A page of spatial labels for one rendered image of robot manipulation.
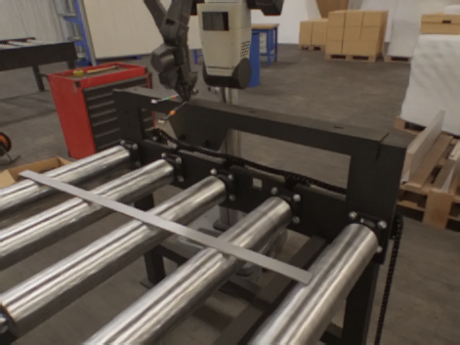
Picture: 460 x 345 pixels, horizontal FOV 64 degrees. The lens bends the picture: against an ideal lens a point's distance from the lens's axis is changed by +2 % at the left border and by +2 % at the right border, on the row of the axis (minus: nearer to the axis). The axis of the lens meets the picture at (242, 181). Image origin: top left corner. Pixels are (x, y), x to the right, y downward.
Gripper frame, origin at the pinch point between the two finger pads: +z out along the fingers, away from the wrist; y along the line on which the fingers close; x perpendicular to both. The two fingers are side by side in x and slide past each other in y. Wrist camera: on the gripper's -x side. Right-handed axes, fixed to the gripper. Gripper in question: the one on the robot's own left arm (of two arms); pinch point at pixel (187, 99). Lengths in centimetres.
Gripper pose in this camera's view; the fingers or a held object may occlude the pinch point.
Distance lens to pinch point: 144.1
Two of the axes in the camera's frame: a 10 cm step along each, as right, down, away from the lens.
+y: 9.2, 1.6, -3.5
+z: 1.1, 7.7, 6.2
